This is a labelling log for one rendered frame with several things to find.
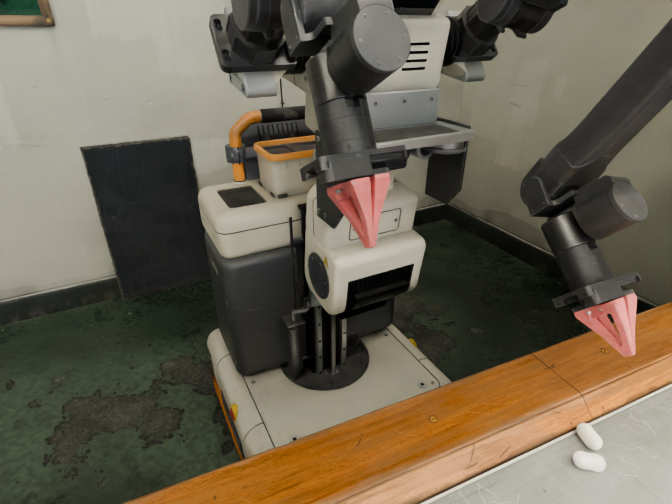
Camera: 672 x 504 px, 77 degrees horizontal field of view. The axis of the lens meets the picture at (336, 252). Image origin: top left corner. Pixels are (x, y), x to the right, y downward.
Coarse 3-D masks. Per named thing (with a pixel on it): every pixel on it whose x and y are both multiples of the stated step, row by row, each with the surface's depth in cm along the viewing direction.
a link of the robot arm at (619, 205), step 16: (608, 176) 54; (528, 192) 63; (544, 192) 61; (576, 192) 58; (592, 192) 56; (608, 192) 53; (624, 192) 53; (528, 208) 63; (544, 208) 61; (560, 208) 62; (576, 208) 58; (592, 208) 55; (608, 208) 53; (624, 208) 52; (640, 208) 53; (592, 224) 55; (608, 224) 54; (624, 224) 53
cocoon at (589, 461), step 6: (576, 456) 50; (582, 456) 50; (588, 456) 49; (594, 456) 49; (600, 456) 50; (576, 462) 50; (582, 462) 49; (588, 462) 49; (594, 462) 49; (600, 462) 49; (582, 468) 50; (588, 468) 49; (594, 468) 49; (600, 468) 49
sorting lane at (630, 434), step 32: (608, 416) 57; (640, 416) 57; (544, 448) 53; (576, 448) 53; (608, 448) 53; (640, 448) 53; (480, 480) 49; (512, 480) 49; (544, 480) 49; (576, 480) 49; (608, 480) 49; (640, 480) 49
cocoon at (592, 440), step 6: (582, 426) 53; (588, 426) 53; (582, 432) 53; (588, 432) 52; (594, 432) 52; (582, 438) 53; (588, 438) 52; (594, 438) 52; (600, 438) 52; (588, 444) 52; (594, 444) 51; (600, 444) 51
